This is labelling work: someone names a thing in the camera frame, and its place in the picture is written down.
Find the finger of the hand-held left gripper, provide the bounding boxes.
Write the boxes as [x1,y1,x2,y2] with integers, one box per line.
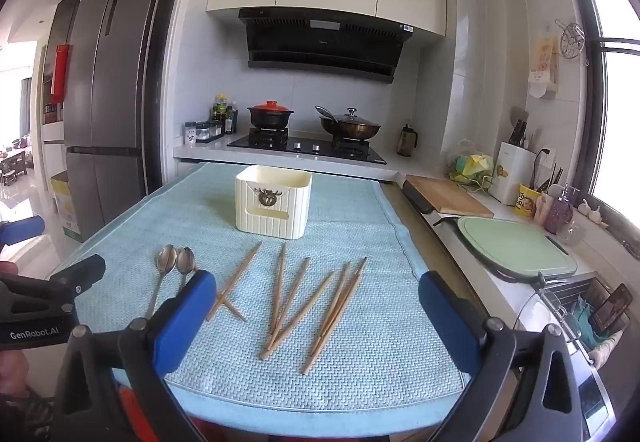
[49,254,107,314]
[0,216,45,245]

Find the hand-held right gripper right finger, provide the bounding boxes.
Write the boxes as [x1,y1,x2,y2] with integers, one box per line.
[417,270,586,442]

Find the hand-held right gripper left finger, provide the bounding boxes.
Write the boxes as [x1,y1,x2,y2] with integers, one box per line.
[52,269,218,442]

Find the metal spoon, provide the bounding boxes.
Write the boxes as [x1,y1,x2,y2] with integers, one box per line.
[144,244,177,321]
[175,247,199,290]

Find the cream ribbed utensil holder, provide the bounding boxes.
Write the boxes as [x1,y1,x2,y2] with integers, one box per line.
[235,165,313,240]

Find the person's left hand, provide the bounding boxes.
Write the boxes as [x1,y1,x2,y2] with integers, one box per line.
[0,351,31,398]

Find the yellow white cardboard box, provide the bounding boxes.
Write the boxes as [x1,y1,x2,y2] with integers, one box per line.
[50,170,86,243]

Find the dark wooden dining furniture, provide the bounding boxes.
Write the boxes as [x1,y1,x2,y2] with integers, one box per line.
[0,134,36,185]

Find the light teal table towel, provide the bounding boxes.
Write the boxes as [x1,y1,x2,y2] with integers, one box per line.
[65,162,471,428]

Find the light green cutting board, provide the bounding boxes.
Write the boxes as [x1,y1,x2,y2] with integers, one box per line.
[457,216,578,279]

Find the metal dish rack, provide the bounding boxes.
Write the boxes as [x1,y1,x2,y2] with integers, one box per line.
[515,272,631,363]

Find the wooden cutting board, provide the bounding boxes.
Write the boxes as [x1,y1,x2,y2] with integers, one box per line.
[404,174,495,219]

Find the black board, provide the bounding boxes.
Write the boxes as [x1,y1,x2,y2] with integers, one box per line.
[401,180,437,214]

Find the teal dish cloth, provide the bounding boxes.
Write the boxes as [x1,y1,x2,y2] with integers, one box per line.
[570,297,596,338]

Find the yellow paper cup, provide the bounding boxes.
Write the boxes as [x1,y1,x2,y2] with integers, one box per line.
[516,184,543,219]

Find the pink cup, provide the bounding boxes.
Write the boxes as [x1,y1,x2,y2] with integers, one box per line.
[534,192,555,223]

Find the clear glass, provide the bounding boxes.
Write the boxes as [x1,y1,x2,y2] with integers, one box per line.
[556,220,586,246]

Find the white knife block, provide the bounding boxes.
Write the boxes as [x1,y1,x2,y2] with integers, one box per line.
[489,142,538,206]

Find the yellow green plastic bag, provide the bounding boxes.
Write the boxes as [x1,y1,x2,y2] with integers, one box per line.
[446,138,496,185]

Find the grey refrigerator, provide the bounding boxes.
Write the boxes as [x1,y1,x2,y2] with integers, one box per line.
[64,0,171,243]

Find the smartphone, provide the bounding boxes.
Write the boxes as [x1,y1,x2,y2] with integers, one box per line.
[590,283,633,333]

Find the garlic bulbs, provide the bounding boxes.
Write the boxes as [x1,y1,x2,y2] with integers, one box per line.
[577,199,603,225]

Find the dark glass kettle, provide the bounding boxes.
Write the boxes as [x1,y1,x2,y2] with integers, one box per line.
[397,123,417,158]

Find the black gas hob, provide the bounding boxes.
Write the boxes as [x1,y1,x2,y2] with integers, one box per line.
[226,127,387,165]

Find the dark wok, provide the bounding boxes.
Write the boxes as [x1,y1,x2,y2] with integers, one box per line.
[315,106,382,141]

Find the black casserole pot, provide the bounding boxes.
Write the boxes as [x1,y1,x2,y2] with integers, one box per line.
[247,106,295,130]

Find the glass wok lid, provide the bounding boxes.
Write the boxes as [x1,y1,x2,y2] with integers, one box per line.
[322,107,381,127]

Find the printed hanging towel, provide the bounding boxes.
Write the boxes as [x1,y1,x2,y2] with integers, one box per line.
[527,36,561,99]

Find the black range hood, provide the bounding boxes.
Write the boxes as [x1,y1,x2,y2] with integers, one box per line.
[238,7,414,84]

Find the dark wall cabinet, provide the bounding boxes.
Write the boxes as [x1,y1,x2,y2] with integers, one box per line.
[42,0,86,123]

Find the black door frame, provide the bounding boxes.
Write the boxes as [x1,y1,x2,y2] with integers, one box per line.
[144,0,203,200]

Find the black window frame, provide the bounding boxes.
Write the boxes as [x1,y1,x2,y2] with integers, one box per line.
[556,0,640,203]

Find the wire steamer rack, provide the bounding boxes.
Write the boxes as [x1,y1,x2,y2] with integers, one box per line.
[554,18,587,65]

